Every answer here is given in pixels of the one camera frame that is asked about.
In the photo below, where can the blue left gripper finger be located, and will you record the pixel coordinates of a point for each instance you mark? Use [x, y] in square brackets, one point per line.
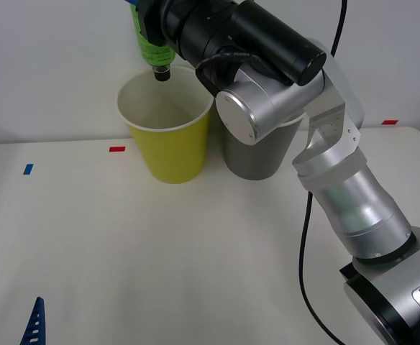
[35, 327]

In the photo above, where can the grey plastic waste bin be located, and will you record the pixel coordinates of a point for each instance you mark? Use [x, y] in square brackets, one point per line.
[253, 161]

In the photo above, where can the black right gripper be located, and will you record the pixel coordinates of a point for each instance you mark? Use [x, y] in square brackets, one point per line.
[154, 21]

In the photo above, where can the yellow-green plastic waste bin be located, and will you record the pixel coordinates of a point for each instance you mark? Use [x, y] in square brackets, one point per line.
[170, 154]

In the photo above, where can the silver and black right arm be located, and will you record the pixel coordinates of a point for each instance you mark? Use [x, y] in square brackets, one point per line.
[357, 201]

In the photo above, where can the green plastic bottle black cap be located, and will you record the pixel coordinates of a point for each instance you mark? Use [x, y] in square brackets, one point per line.
[156, 55]

